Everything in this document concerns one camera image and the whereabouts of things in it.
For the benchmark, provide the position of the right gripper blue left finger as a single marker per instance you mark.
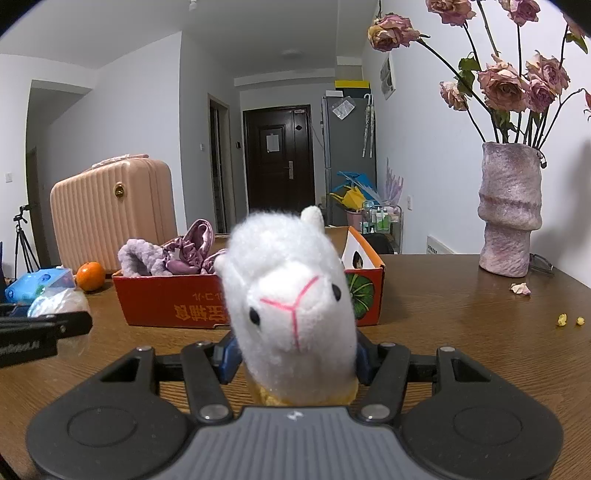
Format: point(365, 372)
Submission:
point(226, 358)

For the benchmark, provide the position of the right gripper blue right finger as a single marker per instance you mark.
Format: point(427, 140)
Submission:
point(367, 359)

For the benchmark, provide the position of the iridescent plastic bag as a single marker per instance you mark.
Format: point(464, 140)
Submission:
point(57, 301)

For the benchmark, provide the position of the white alpaca plush toy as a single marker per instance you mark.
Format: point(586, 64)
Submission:
point(309, 358)

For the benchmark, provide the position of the blue tissue pack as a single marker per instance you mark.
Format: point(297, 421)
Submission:
point(31, 285)

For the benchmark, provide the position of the orange cardboard box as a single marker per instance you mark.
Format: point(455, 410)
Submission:
point(196, 301)

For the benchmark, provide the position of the orange fruit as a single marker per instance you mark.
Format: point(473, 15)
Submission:
point(90, 276)

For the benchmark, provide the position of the black bag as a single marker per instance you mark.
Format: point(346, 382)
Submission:
point(380, 243)

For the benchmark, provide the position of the yellow bag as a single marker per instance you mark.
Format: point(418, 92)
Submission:
point(351, 198)

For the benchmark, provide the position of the fallen rose petal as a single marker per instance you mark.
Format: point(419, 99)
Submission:
point(520, 289)

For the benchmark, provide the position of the pink ribbed suitcase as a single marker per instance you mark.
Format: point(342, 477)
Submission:
point(96, 211)

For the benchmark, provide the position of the pink textured vase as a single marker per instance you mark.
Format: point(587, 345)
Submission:
point(510, 205)

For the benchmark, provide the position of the dark brown entrance door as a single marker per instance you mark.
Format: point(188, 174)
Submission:
point(279, 158)

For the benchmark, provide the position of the grey refrigerator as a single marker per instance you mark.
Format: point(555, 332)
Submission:
point(343, 122)

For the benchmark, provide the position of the white umbrella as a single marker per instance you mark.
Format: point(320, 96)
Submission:
point(368, 133)

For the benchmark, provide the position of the yellow box on refrigerator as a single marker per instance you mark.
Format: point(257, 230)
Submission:
point(352, 84)

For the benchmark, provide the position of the dried pink roses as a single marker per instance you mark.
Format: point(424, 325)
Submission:
point(523, 100)

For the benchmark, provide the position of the black camera tripod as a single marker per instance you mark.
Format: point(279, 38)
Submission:
point(23, 251)

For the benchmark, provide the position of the wire storage cart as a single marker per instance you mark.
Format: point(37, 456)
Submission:
point(388, 220)

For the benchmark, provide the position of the white wall panel box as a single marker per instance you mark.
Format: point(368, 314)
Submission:
point(388, 80)

